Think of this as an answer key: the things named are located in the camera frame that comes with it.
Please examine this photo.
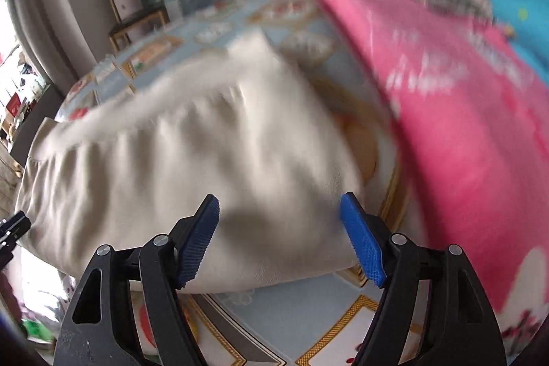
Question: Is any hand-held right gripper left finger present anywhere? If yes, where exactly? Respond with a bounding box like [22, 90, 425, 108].
[54, 194, 221, 366]

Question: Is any cream zip jacket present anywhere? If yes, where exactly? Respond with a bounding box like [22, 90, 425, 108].
[14, 28, 366, 295]

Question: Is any patterned light blue bed sheet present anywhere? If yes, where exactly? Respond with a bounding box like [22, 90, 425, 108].
[55, 0, 430, 366]

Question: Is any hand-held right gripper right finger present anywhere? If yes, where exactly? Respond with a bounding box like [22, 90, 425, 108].
[340, 192, 509, 366]

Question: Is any blue pillow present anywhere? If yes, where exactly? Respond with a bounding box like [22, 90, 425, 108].
[488, 0, 549, 84]

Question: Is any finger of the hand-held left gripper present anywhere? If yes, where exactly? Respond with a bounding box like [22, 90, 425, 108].
[0, 211, 32, 264]

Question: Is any grey curtain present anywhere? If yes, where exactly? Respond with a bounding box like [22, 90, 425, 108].
[8, 0, 100, 92]

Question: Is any grey cabinet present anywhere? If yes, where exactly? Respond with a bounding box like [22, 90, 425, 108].
[9, 84, 66, 166]

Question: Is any wooden chair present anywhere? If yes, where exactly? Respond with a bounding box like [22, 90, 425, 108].
[102, 0, 171, 51]

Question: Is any pink floral blanket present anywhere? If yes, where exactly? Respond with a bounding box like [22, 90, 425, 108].
[295, 0, 549, 350]

